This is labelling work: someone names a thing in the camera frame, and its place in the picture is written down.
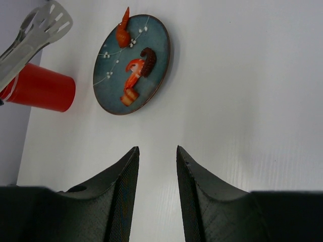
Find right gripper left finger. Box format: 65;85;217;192
1;147;139;241

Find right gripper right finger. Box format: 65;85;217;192
176;146;322;241

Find orange shrimp piece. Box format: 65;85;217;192
116;7;131;48

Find metal serving tongs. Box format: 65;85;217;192
1;1;73;90

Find striped bacon piece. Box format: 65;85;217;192
120;88;139;106

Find blue ceramic plate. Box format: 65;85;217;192
93;14;171;115

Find red cylindrical container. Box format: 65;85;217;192
1;64;76;112

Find crab stick piece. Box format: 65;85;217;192
124;58;145;91

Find dark octopus tentacle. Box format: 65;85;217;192
140;47;157;78

